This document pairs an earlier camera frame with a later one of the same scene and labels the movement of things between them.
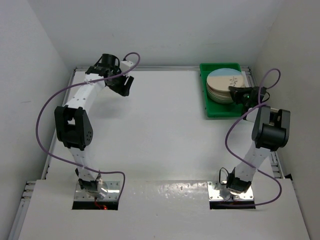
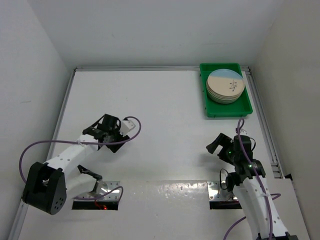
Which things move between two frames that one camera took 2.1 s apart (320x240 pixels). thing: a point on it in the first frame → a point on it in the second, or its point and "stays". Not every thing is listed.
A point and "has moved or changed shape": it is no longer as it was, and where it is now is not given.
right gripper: (238, 91) → (222, 140)
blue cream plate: (222, 78) has moved or changed shape
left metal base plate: (113, 188) stays
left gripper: (123, 89) → (121, 137)
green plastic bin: (214, 109) stays
